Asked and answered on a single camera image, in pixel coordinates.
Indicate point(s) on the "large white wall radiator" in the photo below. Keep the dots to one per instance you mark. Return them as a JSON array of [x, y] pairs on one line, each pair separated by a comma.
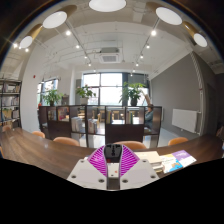
[[185, 120]]

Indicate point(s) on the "dark low shelf unit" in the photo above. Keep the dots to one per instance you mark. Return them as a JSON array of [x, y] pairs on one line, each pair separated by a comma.
[[123, 133]]

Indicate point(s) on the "orange chair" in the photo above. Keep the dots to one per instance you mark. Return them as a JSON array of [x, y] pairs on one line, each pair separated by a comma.
[[39, 134], [177, 140], [66, 141], [6, 128], [133, 145]]

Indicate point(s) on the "person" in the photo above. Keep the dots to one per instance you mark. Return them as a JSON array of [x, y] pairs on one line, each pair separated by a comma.
[[149, 116]]

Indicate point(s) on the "potted green plant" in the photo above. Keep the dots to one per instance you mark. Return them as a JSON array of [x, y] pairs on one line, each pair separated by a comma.
[[133, 91], [85, 92], [51, 96]]

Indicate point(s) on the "ceiling spot lights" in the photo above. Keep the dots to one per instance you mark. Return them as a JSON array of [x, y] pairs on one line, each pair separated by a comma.
[[153, 33]]

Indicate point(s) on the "light blue booklet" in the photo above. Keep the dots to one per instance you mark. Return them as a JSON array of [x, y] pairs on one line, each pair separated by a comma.
[[170, 163]]

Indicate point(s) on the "small black charger block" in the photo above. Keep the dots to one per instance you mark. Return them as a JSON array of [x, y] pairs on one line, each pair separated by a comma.
[[113, 153]]

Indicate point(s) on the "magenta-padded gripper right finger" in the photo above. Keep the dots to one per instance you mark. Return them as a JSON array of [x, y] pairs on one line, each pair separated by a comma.
[[143, 173]]

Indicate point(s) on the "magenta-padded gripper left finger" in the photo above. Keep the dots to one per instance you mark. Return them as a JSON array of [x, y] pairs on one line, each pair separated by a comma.
[[81, 173]]

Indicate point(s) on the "tall wall bookshelf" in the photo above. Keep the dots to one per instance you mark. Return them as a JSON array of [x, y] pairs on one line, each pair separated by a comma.
[[10, 103]]

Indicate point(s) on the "ceiling air conditioner unit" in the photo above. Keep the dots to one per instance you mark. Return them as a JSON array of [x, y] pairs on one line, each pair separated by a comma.
[[109, 56]]

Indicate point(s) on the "tan book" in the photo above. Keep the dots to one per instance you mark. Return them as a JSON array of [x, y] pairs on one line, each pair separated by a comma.
[[156, 161]]

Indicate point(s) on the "large glass window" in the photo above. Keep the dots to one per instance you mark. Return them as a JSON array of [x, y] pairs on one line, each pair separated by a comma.
[[111, 88]]

